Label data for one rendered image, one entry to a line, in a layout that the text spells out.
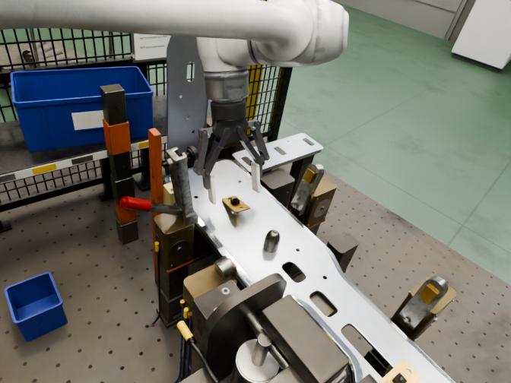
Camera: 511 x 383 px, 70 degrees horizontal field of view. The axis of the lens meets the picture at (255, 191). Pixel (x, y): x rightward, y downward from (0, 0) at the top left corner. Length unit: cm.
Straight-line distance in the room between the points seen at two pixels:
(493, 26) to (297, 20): 610
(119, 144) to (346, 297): 63
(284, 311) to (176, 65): 62
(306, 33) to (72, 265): 88
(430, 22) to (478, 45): 144
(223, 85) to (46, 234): 77
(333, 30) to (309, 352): 48
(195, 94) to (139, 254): 51
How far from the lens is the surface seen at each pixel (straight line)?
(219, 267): 62
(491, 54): 670
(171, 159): 65
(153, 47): 119
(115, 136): 94
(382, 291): 123
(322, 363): 47
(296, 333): 47
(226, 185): 93
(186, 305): 67
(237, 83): 74
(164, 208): 71
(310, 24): 64
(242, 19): 54
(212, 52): 73
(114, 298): 108
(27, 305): 112
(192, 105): 97
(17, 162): 100
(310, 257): 81
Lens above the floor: 159
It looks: 40 degrees down
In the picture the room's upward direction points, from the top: 11 degrees clockwise
